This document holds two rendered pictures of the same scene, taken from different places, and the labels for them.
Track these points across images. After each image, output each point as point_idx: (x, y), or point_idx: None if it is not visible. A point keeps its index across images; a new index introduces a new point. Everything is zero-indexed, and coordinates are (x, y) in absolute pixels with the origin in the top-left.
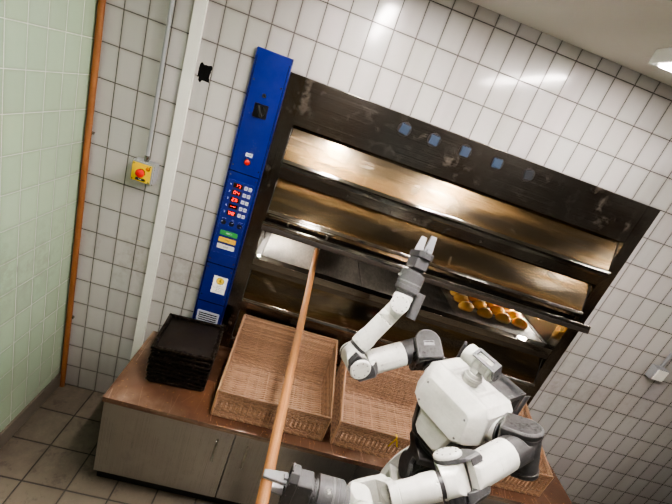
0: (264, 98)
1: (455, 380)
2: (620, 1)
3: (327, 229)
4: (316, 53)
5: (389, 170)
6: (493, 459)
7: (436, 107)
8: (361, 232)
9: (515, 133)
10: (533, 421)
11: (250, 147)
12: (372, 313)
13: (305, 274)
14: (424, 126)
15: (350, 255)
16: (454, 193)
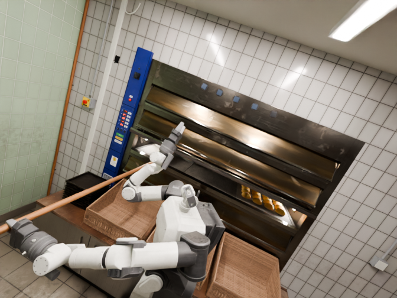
0: (139, 70)
1: (173, 206)
2: None
3: (163, 136)
4: (163, 49)
5: (197, 108)
6: (153, 249)
7: (220, 75)
8: (181, 140)
9: (264, 90)
10: (207, 237)
11: (132, 93)
12: None
13: None
14: (214, 85)
15: None
16: (231, 123)
